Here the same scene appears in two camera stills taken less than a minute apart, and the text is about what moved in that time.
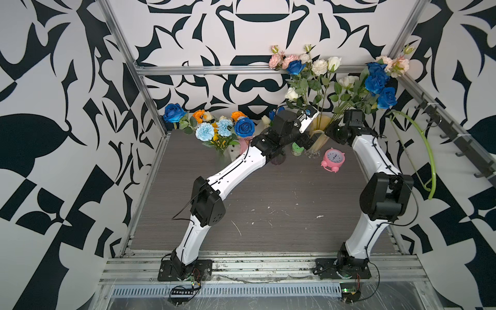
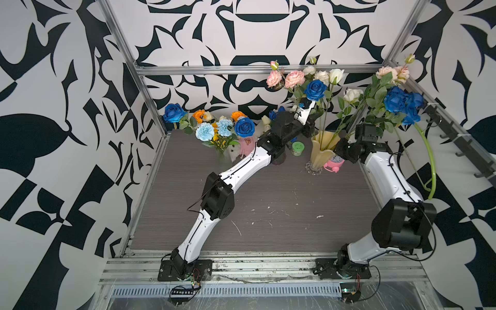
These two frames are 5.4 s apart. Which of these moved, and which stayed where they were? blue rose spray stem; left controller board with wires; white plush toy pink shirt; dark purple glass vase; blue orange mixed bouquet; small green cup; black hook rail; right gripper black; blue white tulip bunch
Moved: blue rose spray stem; right gripper black
Stayed: small green cup; blue white tulip bunch; black hook rail; blue orange mixed bouquet; white plush toy pink shirt; left controller board with wires; dark purple glass vase
